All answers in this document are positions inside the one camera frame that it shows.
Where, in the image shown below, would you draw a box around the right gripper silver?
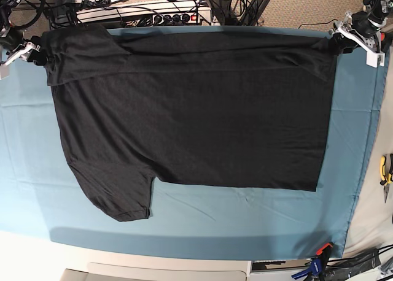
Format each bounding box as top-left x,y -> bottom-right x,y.
1,36 -> 48,80

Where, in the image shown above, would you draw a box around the black bag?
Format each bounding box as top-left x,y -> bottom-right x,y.
323,248 -> 381,281

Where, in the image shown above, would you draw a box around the white power strip black sockets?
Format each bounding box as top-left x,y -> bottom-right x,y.
152,12 -> 201,26

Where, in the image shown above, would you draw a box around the blue orange clamp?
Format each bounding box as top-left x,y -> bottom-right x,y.
291,242 -> 333,280

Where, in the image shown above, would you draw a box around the left gripper silver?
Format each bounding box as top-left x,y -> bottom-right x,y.
328,11 -> 385,67

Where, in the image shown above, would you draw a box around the yellow handled pliers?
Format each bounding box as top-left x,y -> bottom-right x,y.
379,155 -> 392,203

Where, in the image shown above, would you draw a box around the black T-shirt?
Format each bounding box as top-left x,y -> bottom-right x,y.
41,26 -> 337,221

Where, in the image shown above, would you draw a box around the teal table cloth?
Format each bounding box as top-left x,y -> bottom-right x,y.
0,25 -> 388,260

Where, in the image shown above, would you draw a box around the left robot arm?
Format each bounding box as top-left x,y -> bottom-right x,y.
328,0 -> 392,67

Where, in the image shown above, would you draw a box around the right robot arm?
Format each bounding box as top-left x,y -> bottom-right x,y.
1,0 -> 47,79

